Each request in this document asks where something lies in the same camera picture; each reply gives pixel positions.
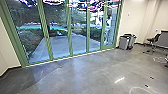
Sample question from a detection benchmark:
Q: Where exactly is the grey indoor trash bin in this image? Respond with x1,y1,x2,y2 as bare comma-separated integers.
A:
118,34,130,51

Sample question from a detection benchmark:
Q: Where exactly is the green hedge bush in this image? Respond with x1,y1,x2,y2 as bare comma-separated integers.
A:
71,25,103,43

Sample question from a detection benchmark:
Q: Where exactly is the white garden statue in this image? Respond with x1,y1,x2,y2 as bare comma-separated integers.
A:
104,14,114,46

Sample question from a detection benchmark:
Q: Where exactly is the dark tree trunk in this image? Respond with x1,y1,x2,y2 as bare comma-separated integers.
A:
44,9,54,34

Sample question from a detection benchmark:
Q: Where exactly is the black swivel chair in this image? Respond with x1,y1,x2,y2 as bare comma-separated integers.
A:
143,33,163,56

